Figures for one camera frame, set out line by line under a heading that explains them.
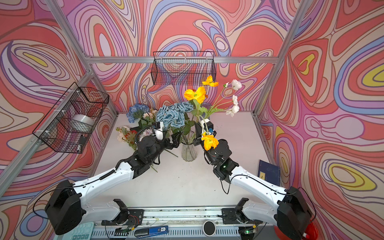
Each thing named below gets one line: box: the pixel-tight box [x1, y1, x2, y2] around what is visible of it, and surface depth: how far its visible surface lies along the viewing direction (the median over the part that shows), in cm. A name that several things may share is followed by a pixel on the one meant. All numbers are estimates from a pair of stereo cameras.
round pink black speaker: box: [202, 220, 216, 237], surface depth 68 cm
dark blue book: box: [257, 159, 281, 186], surface depth 90 cm
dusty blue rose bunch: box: [156, 101, 195, 135], surface depth 70 cm
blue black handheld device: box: [134, 225, 169, 239], surface depth 69 cm
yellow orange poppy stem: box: [183, 75, 220, 151], surface depth 50 cm
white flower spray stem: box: [209, 79, 243, 117], surface depth 72 cm
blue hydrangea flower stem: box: [126, 104, 150, 124], surface depth 110 cm
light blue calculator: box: [61, 221, 95, 240], surface depth 69 cm
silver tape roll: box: [70, 114, 95, 133], surface depth 74 cm
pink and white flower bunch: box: [115, 109, 158, 151], surface depth 106 cm
